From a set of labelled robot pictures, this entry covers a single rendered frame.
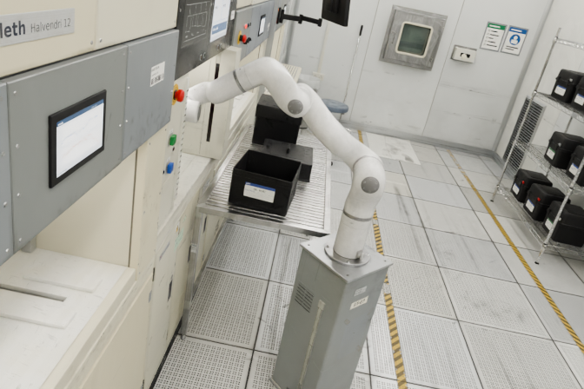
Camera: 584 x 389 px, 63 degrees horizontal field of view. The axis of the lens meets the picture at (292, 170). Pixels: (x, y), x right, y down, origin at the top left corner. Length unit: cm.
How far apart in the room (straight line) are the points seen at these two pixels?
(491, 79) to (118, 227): 571
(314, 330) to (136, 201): 97
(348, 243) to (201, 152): 88
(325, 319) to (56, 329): 104
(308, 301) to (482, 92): 503
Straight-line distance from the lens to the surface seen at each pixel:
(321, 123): 174
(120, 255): 156
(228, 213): 210
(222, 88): 175
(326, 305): 196
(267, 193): 211
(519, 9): 663
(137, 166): 140
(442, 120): 663
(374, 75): 635
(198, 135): 232
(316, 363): 213
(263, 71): 171
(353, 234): 188
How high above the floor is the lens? 176
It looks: 22 degrees down
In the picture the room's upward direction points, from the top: 12 degrees clockwise
